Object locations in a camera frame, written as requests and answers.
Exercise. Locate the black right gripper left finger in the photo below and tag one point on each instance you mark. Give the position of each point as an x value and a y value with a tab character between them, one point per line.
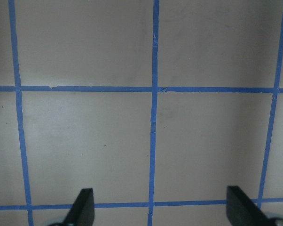
82	212

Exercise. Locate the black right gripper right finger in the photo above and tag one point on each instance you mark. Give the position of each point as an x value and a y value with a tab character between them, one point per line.
241	211

